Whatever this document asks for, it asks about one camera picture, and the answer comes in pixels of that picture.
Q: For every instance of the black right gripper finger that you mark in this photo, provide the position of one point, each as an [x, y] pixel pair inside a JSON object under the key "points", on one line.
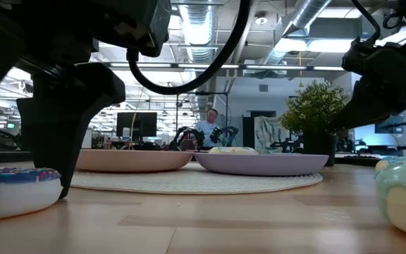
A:
{"points": [[368, 102]]}

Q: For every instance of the small purple sprinkled donut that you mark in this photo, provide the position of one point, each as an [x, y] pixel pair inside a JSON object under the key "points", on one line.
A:
{"points": [[19, 201]]}

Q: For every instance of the white iced sprinkled donut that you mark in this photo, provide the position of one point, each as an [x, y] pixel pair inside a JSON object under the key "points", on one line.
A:
{"points": [[233, 151]]}

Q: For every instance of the black background robot arm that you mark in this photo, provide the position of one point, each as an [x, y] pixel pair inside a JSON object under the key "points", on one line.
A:
{"points": [[185, 139], [287, 145], [226, 135]]}

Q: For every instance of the green potted plant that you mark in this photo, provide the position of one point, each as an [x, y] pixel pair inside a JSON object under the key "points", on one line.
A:
{"points": [[312, 109]]}

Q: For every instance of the black computer monitor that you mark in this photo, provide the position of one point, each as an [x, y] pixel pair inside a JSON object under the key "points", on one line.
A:
{"points": [[143, 123]]}

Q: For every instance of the pink round plate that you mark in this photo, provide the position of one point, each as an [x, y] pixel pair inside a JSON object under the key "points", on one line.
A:
{"points": [[136, 160]]}

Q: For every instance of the overhead LED light bar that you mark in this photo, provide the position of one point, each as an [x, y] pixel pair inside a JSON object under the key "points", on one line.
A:
{"points": [[277, 67]]}

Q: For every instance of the pale draped cloth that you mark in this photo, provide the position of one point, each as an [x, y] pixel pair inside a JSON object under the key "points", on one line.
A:
{"points": [[266, 135]]}

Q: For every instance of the dark cabinet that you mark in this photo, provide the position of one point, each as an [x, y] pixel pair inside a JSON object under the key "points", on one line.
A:
{"points": [[248, 134]]}

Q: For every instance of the purple round plate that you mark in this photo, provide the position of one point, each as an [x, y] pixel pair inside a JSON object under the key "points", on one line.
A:
{"points": [[259, 164]]}

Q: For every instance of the white ceiling sensor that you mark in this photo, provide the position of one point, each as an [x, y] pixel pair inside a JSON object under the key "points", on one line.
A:
{"points": [[261, 19]]}

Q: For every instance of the person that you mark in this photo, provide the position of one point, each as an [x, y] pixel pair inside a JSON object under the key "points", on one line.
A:
{"points": [[206, 132]]}

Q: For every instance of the white round woven placemat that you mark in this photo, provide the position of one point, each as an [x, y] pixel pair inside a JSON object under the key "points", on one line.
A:
{"points": [[196, 183]]}

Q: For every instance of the wall monitor with blue screen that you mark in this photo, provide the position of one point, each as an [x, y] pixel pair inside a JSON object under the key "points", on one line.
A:
{"points": [[391, 127]]}

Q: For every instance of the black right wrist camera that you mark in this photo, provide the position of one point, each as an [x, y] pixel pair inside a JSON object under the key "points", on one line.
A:
{"points": [[363, 56]]}

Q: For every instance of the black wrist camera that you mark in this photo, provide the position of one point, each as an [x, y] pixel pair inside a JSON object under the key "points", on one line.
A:
{"points": [[136, 21], [363, 56]]}

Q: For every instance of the grey wall vent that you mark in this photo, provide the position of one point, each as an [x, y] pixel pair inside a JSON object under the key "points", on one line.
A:
{"points": [[263, 88]]}

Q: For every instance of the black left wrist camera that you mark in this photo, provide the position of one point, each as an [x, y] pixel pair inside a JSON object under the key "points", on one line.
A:
{"points": [[136, 21]]}

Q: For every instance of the silver smooth ventilation duct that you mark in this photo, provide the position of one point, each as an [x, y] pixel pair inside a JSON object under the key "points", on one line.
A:
{"points": [[305, 14]]}

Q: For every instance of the thin black background frame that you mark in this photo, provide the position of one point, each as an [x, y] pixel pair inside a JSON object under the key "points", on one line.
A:
{"points": [[227, 106]]}

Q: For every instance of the silver ribbed ventilation duct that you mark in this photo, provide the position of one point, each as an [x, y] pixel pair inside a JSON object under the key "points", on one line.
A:
{"points": [[197, 28]]}

